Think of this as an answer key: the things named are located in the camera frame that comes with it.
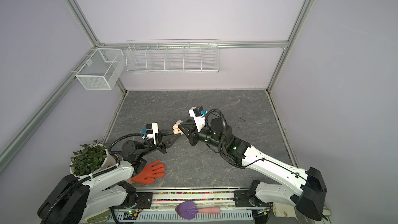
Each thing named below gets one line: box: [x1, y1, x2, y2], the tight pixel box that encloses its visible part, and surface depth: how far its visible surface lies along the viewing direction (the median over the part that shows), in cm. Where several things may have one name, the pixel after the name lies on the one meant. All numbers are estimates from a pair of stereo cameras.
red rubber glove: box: [130, 159, 166, 185], surface depth 82 cm
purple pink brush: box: [175, 201, 221, 220], surface depth 72 cm
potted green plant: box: [69, 139, 118, 179], surface depth 72 cm
